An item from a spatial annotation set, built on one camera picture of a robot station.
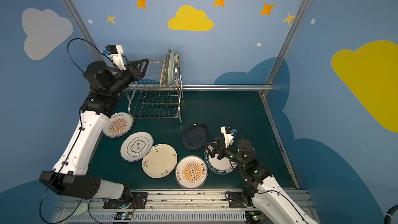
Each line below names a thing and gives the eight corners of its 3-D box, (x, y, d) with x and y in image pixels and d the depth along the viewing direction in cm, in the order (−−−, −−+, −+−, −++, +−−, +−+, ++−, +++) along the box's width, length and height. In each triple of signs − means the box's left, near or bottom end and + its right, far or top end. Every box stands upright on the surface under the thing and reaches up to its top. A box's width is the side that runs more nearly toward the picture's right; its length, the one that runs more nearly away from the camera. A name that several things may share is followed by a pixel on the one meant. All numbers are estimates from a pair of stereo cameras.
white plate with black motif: (118, 161, 88) (116, 159, 86) (128, 133, 99) (126, 131, 97) (149, 161, 88) (148, 160, 86) (155, 133, 100) (154, 132, 98)
